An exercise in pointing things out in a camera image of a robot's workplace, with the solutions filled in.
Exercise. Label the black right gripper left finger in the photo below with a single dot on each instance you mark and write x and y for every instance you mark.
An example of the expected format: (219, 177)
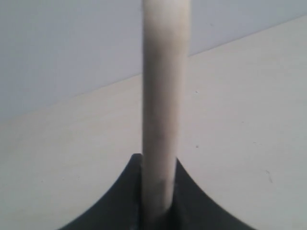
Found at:
(119, 207)

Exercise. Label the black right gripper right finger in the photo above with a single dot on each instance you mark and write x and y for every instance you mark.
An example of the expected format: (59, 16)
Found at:
(193, 209)

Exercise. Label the white wooden brush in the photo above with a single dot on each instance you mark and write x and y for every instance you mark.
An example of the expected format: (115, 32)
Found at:
(166, 29)

